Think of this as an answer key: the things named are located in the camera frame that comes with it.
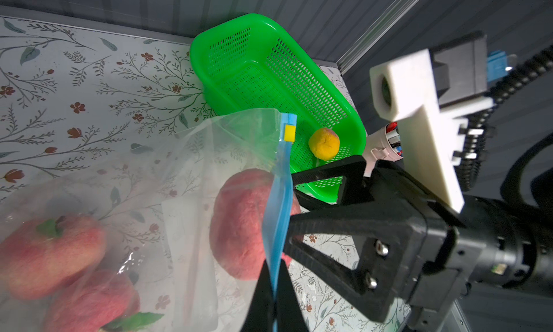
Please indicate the pink peach top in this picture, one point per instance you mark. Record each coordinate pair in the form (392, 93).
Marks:
(44, 256)

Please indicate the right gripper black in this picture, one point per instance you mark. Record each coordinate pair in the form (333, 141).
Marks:
(432, 245)

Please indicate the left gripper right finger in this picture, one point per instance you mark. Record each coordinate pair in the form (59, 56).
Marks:
(288, 314)

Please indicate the yellow peach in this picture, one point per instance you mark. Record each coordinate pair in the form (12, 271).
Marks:
(324, 144)

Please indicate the pink peach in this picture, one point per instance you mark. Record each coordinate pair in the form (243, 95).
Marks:
(44, 256)
(101, 301)
(236, 225)

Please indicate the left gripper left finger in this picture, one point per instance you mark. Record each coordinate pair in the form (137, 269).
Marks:
(261, 314)

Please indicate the pink peach bottom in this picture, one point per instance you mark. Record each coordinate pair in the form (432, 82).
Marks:
(236, 225)

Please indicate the green plastic basket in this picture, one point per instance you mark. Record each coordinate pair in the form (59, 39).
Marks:
(252, 62)

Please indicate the pink pen cup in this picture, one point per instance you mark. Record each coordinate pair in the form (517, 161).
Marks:
(383, 145)

